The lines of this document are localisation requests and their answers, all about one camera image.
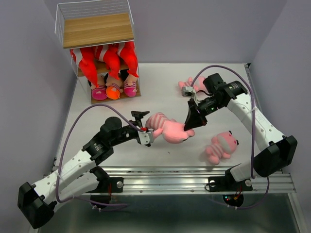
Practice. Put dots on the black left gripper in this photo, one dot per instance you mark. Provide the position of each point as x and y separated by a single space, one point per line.
138 116

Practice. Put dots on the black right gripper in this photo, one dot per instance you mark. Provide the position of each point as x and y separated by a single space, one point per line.
194 118

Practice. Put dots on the boy doll magenta striped shirt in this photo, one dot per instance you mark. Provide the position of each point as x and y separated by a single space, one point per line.
129 83

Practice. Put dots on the large pink striped pig plush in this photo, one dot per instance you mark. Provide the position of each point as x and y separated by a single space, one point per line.
172 131

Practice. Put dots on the pink pig plush top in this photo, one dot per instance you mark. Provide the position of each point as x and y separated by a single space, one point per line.
198 85

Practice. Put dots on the boy doll orange pants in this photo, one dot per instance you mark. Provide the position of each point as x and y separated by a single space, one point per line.
113 87

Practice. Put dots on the pink pig plush bottom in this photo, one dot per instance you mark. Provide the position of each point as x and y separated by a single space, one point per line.
222 146

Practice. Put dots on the boy doll magenta pants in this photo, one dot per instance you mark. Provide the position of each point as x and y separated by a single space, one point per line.
98 92

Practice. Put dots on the red whale plush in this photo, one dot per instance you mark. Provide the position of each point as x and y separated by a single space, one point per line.
126 51

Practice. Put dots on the red shark plush mouth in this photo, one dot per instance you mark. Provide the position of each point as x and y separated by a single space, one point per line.
108 55

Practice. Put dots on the red plush corner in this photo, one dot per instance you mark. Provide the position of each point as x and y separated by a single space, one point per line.
84 58

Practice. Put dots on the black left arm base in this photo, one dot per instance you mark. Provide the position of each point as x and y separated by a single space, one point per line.
107 185

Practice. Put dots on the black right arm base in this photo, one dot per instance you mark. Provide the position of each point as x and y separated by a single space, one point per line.
233 189

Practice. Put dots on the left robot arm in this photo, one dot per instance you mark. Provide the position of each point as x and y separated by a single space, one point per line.
39 201

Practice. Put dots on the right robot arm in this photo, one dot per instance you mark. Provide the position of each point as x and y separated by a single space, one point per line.
276 149

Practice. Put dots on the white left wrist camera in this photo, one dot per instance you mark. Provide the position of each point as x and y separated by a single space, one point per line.
145 138

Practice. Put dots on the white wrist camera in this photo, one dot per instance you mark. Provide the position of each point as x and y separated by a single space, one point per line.
188 91
145 138

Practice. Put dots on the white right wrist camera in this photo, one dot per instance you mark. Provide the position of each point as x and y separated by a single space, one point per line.
188 91

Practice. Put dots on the white wire wooden shelf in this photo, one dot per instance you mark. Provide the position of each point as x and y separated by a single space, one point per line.
99 35

